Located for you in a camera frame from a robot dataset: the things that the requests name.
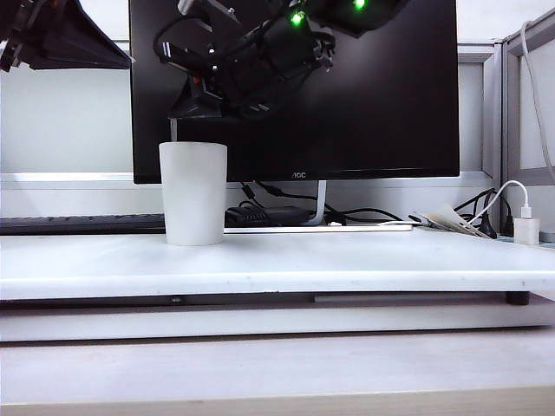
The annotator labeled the black power adapter brick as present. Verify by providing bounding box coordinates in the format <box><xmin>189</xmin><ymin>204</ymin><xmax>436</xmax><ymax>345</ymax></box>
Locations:
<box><xmin>259</xmin><ymin>207</ymin><xmax>314</xmax><ymax>227</ymax></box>

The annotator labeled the white USB charger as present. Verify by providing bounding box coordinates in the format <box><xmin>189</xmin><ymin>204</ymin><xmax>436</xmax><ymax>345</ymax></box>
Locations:
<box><xmin>513</xmin><ymin>218</ymin><xmax>541</xmax><ymax>246</ymax></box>

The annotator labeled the thin white USB cable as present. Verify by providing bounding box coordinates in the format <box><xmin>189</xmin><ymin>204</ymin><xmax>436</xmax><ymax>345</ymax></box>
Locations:
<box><xmin>466</xmin><ymin>180</ymin><xmax>532</xmax><ymax>229</ymax></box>

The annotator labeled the folded paper booklet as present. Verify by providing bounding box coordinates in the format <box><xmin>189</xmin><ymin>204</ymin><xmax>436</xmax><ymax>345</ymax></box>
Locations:
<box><xmin>409</xmin><ymin>204</ymin><xmax>495</xmax><ymax>239</ymax></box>

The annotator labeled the white base panel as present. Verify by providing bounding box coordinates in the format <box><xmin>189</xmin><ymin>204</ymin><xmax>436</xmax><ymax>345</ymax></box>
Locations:
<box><xmin>0</xmin><ymin>301</ymin><xmax>555</xmax><ymax>343</ymax></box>

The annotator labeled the black monitor cable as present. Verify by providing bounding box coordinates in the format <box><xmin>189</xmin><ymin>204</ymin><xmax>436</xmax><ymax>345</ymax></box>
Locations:
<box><xmin>258</xmin><ymin>181</ymin><xmax>322</xmax><ymax>205</ymax></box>

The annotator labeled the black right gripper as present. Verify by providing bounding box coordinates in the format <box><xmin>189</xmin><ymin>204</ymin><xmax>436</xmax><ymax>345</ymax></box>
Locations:
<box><xmin>158</xmin><ymin>29</ymin><xmax>283</xmax><ymax>119</ymax></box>

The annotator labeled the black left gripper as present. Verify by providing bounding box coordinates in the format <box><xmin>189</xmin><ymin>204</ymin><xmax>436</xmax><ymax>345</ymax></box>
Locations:
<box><xmin>0</xmin><ymin>0</ymin><xmax>133</xmax><ymax>73</ymax></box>

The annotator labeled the silver monitor stand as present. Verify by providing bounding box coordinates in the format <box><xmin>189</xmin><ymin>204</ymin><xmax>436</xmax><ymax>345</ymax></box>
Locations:
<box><xmin>223</xmin><ymin>180</ymin><xmax>414</xmax><ymax>235</ymax></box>

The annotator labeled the grey office partition panel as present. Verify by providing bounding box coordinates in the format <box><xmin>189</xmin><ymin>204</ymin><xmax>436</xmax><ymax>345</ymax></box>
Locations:
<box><xmin>500</xmin><ymin>8</ymin><xmax>555</xmax><ymax>244</ymax></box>
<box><xmin>0</xmin><ymin>38</ymin><xmax>504</xmax><ymax>218</ymax></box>

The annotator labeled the white ceramic cup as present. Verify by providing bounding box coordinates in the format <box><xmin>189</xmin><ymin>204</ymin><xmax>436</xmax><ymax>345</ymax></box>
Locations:
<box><xmin>159</xmin><ymin>140</ymin><xmax>229</xmax><ymax>247</ymax></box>

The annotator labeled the thick white hanging cable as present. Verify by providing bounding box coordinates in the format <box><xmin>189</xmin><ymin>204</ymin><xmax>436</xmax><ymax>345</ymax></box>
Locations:
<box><xmin>519</xmin><ymin>20</ymin><xmax>555</xmax><ymax>181</ymax></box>

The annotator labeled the long black cable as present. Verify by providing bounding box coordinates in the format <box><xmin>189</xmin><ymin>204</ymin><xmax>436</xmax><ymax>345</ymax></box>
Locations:
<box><xmin>324</xmin><ymin>207</ymin><xmax>413</xmax><ymax>224</ymax></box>

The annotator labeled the black keyboard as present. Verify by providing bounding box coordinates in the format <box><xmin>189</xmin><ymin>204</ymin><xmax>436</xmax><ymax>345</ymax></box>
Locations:
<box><xmin>0</xmin><ymin>214</ymin><xmax>168</xmax><ymax>237</ymax></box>

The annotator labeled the black cable with power plug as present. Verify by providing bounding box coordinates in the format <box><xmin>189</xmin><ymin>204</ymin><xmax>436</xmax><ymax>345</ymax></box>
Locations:
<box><xmin>453</xmin><ymin>188</ymin><xmax>499</xmax><ymax>240</ymax></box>

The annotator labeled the coiled black adapter cable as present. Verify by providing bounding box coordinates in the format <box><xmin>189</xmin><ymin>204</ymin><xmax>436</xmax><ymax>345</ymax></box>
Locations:
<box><xmin>225</xmin><ymin>206</ymin><xmax>266</xmax><ymax>223</ymax></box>

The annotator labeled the black AOC monitor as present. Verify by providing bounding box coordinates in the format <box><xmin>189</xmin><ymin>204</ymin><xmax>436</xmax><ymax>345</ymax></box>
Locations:
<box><xmin>128</xmin><ymin>0</ymin><xmax>460</xmax><ymax>186</ymax></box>

